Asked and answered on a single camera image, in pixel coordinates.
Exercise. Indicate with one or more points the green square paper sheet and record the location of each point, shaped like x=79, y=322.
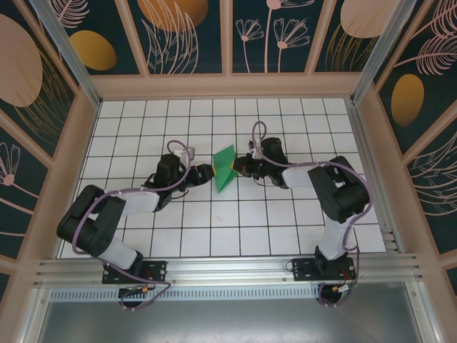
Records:
x=223, y=178

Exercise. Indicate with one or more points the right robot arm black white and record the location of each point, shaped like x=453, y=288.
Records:
x=342, y=193

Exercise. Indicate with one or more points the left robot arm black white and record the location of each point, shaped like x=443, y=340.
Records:
x=89, y=221

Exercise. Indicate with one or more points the grey metal sheet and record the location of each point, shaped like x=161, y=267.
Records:
x=228, y=321

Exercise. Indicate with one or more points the orange power connector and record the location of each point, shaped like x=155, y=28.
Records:
x=144, y=288
x=335, y=288

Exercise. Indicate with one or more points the long aluminium mounting rail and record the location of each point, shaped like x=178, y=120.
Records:
x=228, y=268

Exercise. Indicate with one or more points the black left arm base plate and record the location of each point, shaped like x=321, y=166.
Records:
x=157, y=271

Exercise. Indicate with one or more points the aluminium side rail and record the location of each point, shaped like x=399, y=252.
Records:
x=375, y=178

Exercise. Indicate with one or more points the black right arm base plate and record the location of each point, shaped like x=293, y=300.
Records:
x=303, y=269

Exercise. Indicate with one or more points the aluminium corner post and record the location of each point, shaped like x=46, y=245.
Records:
x=68, y=57
x=382, y=46

